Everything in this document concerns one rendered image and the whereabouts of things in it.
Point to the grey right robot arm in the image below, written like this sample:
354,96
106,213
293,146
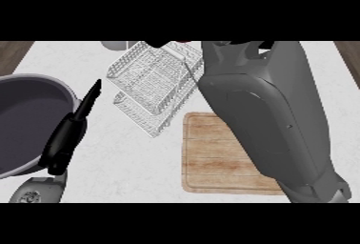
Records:
271,120

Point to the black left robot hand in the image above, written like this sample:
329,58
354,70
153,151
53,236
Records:
65,139

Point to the grey round container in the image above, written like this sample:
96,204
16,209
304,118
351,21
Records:
113,44

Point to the grey cooking pot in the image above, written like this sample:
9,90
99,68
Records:
28,120

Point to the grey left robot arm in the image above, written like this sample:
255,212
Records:
40,190

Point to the wooden cutting board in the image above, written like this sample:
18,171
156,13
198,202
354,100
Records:
211,158

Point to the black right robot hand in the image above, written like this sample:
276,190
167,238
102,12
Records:
156,44

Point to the red tomato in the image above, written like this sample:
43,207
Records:
184,41

